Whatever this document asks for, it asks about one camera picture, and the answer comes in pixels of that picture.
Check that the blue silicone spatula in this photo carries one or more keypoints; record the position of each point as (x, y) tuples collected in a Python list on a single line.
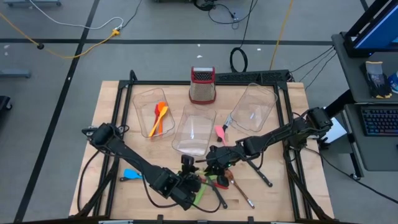
[(130, 174)]

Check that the black aluminium frame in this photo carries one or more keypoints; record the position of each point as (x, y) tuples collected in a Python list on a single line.
[(155, 82)]

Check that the black perforated housing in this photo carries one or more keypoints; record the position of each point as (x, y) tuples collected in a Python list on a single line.
[(248, 77)]

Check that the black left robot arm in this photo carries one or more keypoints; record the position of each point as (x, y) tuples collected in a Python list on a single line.
[(130, 157)]

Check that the orange silicone spatula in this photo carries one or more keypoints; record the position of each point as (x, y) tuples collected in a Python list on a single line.
[(161, 107)]

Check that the black round device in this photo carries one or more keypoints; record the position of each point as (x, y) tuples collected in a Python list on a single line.
[(203, 4)]

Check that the black backlit keyboard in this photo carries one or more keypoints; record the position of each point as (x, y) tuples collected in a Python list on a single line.
[(381, 121)]

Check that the grey computer cart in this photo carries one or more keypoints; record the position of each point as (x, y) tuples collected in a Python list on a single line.
[(351, 81)]

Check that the brown wooden spoon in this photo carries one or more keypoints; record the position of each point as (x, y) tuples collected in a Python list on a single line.
[(241, 193)]

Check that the grey metal bracket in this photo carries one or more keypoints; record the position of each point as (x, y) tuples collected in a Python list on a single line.
[(87, 132)]

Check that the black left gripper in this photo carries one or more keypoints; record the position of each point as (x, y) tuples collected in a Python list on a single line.
[(185, 189)]

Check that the red steel box grater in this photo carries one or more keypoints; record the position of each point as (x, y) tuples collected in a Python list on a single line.
[(202, 90)]

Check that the red silicone spatula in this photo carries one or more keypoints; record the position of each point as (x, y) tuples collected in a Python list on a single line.
[(155, 112)]

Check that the black caster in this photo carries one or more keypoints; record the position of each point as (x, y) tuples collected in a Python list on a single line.
[(4, 103)]

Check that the pink silicone spatula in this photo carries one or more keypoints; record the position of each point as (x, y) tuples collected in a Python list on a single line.
[(220, 131)]

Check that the blue white container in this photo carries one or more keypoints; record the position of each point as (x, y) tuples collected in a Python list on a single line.
[(395, 81)]

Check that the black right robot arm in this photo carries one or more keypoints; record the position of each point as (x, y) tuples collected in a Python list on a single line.
[(280, 133)]

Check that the yellow silicone spatula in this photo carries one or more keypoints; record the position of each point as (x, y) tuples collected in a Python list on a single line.
[(163, 111)]

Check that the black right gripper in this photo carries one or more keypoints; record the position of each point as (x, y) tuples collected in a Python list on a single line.
[(222, 158)]

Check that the clear plastic bin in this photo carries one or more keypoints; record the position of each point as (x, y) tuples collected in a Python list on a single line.
[(253, 107), (143, 105), (194, 130)]

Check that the white box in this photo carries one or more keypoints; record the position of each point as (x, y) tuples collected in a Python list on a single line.
[(337, 130)]

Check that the all-black knife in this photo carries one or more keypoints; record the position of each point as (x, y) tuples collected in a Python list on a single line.
[(262, 177)]

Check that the grey black work gloves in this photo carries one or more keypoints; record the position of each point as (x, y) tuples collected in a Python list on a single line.
[(376, 79)]

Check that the black floor puck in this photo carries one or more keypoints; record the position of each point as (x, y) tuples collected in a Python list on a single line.
[(40, 46)]

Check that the green silicone spatula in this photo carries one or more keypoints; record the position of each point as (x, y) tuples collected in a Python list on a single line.
[(199, 194)]

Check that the grey furniture foot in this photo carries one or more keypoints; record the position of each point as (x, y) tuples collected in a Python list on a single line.
[(15, 74), (31, 3)]

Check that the black computer monitor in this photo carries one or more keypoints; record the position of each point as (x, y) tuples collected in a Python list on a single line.
[(376, 31)]

